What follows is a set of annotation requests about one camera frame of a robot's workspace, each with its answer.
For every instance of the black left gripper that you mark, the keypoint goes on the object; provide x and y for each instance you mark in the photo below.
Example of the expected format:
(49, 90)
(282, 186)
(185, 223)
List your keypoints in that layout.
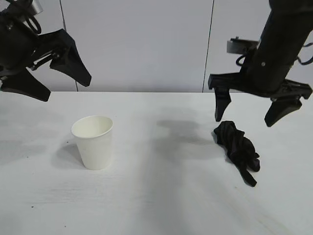
(14, 46)

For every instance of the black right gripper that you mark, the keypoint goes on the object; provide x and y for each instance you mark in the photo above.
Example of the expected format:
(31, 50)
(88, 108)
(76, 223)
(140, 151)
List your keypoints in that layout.
(266, 76)

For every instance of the black cloth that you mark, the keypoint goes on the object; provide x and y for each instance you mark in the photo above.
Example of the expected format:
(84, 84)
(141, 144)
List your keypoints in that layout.
(234, 144)

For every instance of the white paper cup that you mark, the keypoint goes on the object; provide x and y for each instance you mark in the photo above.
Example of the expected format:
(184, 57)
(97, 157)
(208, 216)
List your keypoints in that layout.
(94, 149)

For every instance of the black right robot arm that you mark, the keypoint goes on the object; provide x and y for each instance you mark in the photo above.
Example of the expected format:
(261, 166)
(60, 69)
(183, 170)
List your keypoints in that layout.
(286, 19)

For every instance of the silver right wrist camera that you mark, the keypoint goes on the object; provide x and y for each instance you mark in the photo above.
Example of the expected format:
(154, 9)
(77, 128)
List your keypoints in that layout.
(238, 46)

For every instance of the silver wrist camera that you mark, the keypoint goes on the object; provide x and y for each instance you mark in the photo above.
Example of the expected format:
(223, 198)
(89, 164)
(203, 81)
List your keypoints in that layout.
(37, 6)
(238, 46)

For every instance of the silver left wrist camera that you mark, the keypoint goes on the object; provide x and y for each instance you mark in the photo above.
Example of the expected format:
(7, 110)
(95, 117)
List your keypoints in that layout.
(37, 6)

